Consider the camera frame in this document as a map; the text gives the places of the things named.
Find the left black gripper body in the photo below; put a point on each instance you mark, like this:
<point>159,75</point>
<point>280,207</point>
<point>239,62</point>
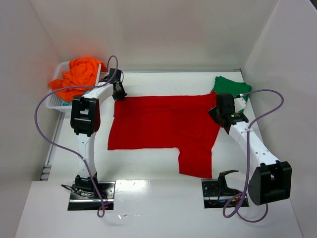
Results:
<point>119,91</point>

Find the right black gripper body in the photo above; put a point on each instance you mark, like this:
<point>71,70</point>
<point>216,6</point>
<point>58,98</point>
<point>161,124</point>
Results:
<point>216,115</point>

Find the red t shirt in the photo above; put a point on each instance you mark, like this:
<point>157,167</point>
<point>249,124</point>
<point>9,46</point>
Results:
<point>156,122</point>

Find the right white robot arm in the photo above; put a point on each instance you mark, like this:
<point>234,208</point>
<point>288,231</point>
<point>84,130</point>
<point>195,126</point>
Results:
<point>267,179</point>

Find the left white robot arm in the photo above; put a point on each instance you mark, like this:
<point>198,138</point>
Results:
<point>86,121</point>

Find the folded green t shirt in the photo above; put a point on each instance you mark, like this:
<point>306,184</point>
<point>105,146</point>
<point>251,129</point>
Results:
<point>224,85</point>

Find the orange t shirt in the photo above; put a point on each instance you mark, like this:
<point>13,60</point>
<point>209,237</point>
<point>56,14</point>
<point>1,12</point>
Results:
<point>82,72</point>

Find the teal t shirt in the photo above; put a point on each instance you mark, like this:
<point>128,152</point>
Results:
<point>65,104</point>

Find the white plastic basket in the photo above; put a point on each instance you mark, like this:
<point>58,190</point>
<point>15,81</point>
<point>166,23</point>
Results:
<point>53,101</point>

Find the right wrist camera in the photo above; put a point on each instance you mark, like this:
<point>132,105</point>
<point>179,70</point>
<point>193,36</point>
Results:
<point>240,104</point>

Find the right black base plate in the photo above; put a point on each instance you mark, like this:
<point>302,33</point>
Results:
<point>213,196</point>

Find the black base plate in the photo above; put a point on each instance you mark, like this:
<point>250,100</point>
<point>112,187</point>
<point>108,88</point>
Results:
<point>84,200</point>
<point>213,196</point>

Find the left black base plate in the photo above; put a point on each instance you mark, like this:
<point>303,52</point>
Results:
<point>84,200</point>

